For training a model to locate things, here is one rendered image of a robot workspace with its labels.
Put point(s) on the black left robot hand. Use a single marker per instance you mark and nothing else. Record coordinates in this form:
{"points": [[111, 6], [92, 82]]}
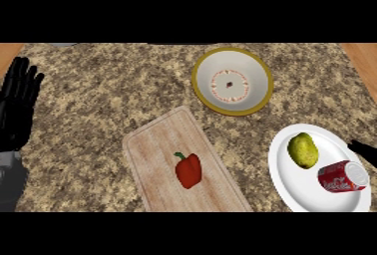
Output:
{"points": [[15, 106]]}

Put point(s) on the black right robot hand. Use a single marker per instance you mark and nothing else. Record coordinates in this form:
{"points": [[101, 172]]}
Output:
{"points": [[364, 150]]}

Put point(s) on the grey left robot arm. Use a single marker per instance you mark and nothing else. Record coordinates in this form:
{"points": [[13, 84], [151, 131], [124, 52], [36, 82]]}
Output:
{"points": [[9, 179]]}

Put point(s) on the red soda can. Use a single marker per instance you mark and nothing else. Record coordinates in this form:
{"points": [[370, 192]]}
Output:
{"points": [[339, 177]]}

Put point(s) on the white plate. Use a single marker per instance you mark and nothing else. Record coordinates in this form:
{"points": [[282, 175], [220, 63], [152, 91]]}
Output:
{"points": [[313, 186]]}

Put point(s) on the white bowl with yellow rim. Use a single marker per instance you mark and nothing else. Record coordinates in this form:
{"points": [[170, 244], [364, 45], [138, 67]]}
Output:
{"points": [[232, 81]]}

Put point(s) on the yellow-green pear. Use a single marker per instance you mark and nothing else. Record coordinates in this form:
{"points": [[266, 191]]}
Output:
{"points": [[302, 150]]}

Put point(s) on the red bell pepper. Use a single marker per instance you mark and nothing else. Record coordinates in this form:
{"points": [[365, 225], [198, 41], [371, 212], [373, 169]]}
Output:
{"points": [[188, 170]]}

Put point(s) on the pale wooden cutting board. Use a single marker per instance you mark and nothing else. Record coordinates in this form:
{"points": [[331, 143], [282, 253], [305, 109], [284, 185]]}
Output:
{"points": [[182, 166]]}

